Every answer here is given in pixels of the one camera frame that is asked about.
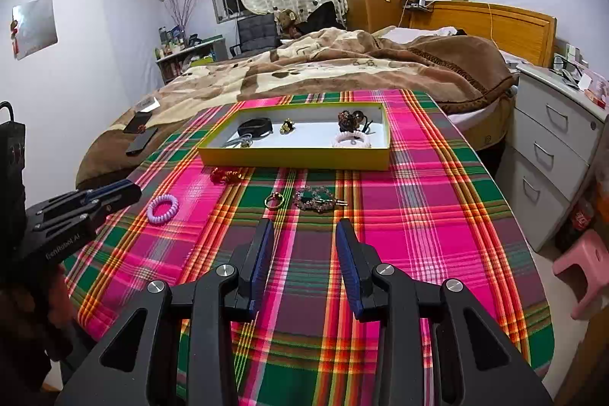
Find white drawer nightstand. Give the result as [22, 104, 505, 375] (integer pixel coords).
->
[495, 62, 609, 252]

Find black phone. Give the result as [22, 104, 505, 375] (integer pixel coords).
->
[126, 127, 159, 158]

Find brown patterned blanket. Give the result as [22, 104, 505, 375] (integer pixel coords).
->
[76, 25, 519, 190]

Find white mattress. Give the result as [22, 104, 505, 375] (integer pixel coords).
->
[450, 94, 517, 151]

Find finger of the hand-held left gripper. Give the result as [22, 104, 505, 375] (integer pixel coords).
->
[29, 184, 142, 240]
[26, 178, 137, 221]

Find white spiral hair tie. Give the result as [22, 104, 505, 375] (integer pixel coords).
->
[332, 132, 371, 149]

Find white desk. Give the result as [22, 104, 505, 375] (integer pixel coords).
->
[155, 36, 227, 83]

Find dried branches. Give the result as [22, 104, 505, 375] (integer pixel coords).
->
[166, 0, 201, 29]

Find brown teddy bear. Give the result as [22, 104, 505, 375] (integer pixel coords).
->
[276, 9, 303, 40]

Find wooden headboard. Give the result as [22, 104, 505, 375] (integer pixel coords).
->
[407, 0, 557, 67]

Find pink plastic stool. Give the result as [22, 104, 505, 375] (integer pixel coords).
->
[552, 229, 609, 320]

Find black office chair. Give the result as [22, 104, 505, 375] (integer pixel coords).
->
[230, 13, 281, 57]

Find black bag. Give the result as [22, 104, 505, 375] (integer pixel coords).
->
[297, 2, 351, 31]

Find orange cable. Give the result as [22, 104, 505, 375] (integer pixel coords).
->
[485, 2, 501, 51]

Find plaid tablecloth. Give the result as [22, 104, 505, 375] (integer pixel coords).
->
[64, 89, 555, 406]

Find purple spiral hair tie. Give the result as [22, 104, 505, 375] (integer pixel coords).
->
[147, 194, 180, 224]

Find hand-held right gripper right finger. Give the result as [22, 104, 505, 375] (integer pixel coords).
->
[335, 218, 553, 406]

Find black wristband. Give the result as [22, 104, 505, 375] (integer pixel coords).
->
[236, 118, 274, 136]

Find red bead bracelet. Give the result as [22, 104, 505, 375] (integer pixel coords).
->
[210, 167, 249, 183]

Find silver wall poster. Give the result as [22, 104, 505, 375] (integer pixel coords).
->
[10, 0, 59, 61]

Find wooden panel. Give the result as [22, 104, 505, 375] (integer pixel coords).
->
[554, 301, 609, 406]

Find green bead bracelet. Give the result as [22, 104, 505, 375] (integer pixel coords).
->
[292, 187, 334, 212]

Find yellow cardboard box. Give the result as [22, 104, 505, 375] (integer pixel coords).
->
[196, 102, 392, 172]

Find cola bottle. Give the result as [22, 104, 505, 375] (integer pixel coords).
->
[556, 197, 596, 251]

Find group of desk bottles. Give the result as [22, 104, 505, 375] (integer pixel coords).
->
[158, 24, 189, 57]

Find dark bead bracelet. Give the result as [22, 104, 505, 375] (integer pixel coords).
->
[337, 110, 366, 134]

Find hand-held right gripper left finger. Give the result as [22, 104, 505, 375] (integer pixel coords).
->
[54, 218, 276, 406]

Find silver keychain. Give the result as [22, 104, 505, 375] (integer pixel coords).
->
[223, 134, 256, 149]

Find dark wallet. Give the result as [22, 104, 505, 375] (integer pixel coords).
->
[124, 111, 153, 135]

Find clutter on nightstand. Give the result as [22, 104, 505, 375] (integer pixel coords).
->
[552, 45, 609, 109]

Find window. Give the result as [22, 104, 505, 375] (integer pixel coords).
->
[210, 0, 248, 24]

